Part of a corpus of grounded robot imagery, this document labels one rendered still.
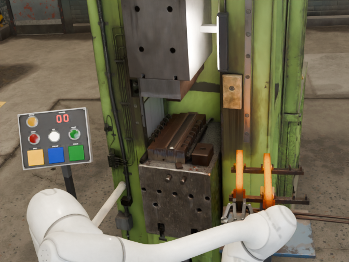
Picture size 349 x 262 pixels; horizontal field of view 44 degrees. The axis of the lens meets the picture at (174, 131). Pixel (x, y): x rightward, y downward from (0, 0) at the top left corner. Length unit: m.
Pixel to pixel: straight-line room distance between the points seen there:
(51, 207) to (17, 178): 3.00
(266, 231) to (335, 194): 2.38
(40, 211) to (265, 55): 1.26
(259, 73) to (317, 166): 2.00
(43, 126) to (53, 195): 1.12
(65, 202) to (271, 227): 0.57
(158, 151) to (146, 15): 0.69
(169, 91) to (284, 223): 0.97
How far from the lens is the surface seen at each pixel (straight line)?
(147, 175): 2.25
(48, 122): 2.27
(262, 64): 2.05
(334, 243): 3.19
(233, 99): 2.10
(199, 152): 2.17
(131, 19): 1.99
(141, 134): 2.38
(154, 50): 1.99
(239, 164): 1.91
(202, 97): 2.55
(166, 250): 1.19
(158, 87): 2.05
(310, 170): 3.88
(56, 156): 2.25
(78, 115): 2.25
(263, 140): 2.21
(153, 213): 2.39
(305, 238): 2.02
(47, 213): 1.14
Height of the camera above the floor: 2.09
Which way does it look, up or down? 28 degrees down
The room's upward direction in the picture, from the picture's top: 4 degrees counter-clockwise
